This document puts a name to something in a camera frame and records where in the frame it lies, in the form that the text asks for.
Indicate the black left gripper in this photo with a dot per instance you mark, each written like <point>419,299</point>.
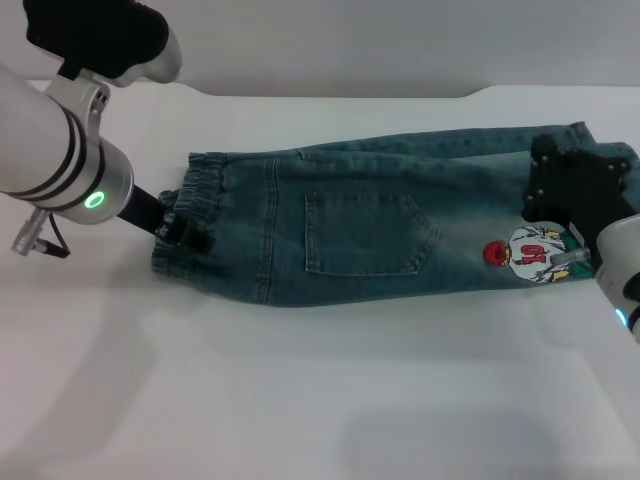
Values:
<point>140,212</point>

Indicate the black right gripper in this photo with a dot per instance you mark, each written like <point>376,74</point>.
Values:
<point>580,190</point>

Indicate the blue denim shorts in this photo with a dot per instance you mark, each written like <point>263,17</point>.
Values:
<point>360,225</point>

